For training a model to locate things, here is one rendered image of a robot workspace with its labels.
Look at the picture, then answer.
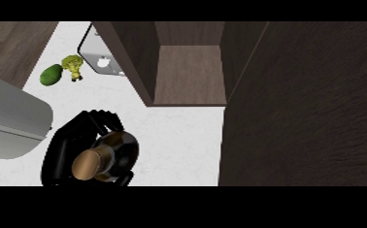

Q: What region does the yellow-green broccoli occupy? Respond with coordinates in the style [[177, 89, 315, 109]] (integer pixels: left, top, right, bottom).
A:
[[60, 54, 85, 82]]

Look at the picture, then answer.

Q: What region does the brown wooden panel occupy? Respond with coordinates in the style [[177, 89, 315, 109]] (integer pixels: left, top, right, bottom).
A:
[[0, 21, 60, 90]]

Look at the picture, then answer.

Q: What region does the dark wooden cabinet door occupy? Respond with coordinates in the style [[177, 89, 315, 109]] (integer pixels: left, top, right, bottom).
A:
[[215, 21, 367, 187]]

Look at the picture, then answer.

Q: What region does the green avocado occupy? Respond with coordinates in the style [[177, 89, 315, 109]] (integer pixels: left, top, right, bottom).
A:
[[38, 63, 65, 87]]

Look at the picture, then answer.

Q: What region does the pale grey appliance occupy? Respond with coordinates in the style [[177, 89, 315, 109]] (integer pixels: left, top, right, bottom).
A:
[[0, 79, 54, 160]]

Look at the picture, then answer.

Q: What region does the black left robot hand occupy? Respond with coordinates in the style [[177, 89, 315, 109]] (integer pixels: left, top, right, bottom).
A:
[[39, 109, 136, 187]]

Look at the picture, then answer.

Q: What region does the dark wine bottle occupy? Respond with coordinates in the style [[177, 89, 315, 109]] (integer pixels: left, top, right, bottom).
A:
[[69, 130, 140, 183]]

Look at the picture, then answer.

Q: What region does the dark wooden cabinet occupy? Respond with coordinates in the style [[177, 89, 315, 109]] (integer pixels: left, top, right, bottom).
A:
[[91, 21, 269, 108]]

